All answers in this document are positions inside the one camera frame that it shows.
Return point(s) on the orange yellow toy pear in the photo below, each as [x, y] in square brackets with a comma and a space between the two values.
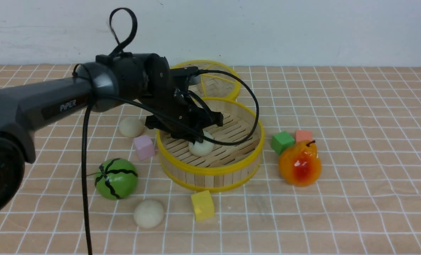
[300, 165]

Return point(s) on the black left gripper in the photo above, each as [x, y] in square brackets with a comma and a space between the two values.
[184, 107]

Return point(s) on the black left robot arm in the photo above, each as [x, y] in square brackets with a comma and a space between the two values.
[147, 77]

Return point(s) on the bamboo steamer tray yellow rim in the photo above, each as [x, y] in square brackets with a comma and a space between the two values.
[222, 168]

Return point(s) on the white bun front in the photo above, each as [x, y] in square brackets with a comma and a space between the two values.
[149, 214]

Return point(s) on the white bun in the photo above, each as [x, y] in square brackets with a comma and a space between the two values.
[149, 214]
[201, 149]
[131, 127]

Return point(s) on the pink foam cube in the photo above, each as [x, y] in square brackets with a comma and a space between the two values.
[144, 147]

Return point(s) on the yellow foam cube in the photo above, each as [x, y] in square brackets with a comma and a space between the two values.
[203, 205]

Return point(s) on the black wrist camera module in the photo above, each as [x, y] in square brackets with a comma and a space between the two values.
[185, 77]

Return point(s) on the green toy watermelon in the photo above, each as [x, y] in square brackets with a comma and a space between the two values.
[116, 179]

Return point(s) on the green foam cube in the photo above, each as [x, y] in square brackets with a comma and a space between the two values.
[281, 141]

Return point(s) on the salmon orange foam cube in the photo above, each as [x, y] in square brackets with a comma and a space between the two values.
[303, 135]

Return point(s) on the checkered beige tablecloth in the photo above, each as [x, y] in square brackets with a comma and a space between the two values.
[367, 125]

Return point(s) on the bamboo steamer lid yellow rim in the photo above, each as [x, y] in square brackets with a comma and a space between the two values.
[213, 85]

